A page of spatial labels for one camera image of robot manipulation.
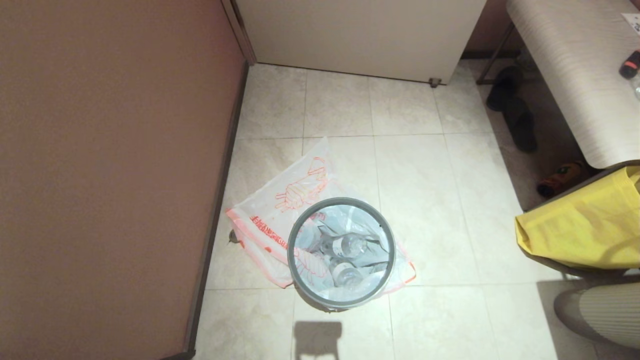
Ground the black slipper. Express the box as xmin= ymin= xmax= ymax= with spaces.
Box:
xmin=502 ymin=97 xmax=539 ymax=154
xmin=486 ymin=65 xmax=524 ymax=112

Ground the grey ribbed cushion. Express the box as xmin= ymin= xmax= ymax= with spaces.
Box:
xmin=553 ymin=282 xmax=640 ymax=351

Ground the black round trash bin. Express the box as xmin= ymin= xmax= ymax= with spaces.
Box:
xmin=295 ymin=285 xmax=361 ymax=314

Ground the white red-printed trash bag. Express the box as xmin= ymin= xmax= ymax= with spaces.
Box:
xmin=289 ymin=202 xmax=417 ymax=303
xmin=225 ymin=137 xmax=361 ymax=289

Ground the yellow nonwoven bag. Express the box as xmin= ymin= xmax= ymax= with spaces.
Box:
xmin=515 ymin=165 xmax=640 ymax=271

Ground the black bottle with red band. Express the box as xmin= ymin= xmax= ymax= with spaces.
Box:
xmin=619 ymin=50 xmax=640 ymax=80

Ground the clear labelled plastic bottle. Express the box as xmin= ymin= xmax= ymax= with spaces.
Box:
xmin=320 ymin=234 xmax=370 ymax=259

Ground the grey bin retaining ring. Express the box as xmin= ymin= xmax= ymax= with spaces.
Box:
xmin=287 ymin=197 xmax=397 ymax=309

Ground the white door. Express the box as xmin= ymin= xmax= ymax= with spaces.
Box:
xmin=235 ymin=0 xmax=488 ymax=84

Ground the light woodgrain table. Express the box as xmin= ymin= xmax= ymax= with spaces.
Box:
xmin=476 ymin=0 xmax=640 ymax=170

